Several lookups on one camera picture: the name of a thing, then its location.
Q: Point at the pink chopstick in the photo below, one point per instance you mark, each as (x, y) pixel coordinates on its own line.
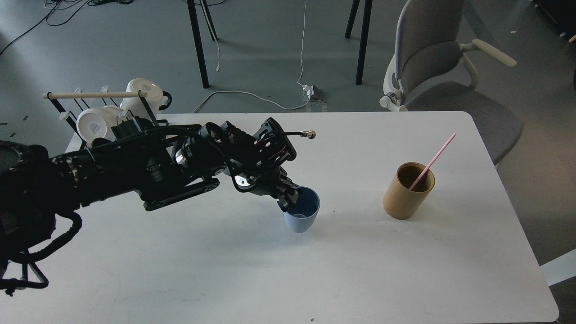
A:
(429, 165)

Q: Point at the white mug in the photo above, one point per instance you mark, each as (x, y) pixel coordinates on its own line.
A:
(98, 122)
(157, 99)

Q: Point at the white mug rear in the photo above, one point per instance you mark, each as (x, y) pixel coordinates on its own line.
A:
(157, 99)

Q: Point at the black table leg left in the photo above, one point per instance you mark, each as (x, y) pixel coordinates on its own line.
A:
(198, 45)

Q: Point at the white mug front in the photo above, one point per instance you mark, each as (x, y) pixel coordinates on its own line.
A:
(98, 122)

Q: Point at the black table leg right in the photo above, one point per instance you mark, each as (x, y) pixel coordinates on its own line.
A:
(366, 17)

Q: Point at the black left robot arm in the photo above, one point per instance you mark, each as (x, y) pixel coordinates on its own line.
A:
(40, 195)

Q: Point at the blue plastic cup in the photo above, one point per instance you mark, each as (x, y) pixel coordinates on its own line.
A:
(301, 217)

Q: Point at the bamboo cylinder holder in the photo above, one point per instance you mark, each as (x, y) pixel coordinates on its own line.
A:
(406, 191)

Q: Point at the black table leg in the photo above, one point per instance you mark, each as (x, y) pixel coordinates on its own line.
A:
(366, 17)
(198, 45)

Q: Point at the grey office chair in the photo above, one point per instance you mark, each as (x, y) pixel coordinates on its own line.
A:
(426, 47)

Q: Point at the white power plug adapter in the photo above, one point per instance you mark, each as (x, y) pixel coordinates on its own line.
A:
(312, 92)

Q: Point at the black wire cup rack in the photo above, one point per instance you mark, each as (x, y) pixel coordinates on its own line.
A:
(71, 104)

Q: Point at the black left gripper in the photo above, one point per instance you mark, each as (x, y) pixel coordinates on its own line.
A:
(258, 160)

